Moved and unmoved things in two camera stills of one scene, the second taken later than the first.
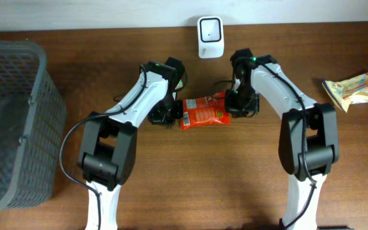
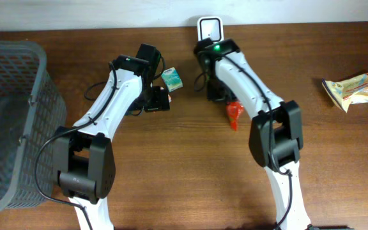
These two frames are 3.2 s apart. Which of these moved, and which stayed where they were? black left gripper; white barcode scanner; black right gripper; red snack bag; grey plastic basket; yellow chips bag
Moved: black right gripper; black left gripper; red snack bag
Stayed: grey plastic basket; yellow chips bag; white barcode scanner
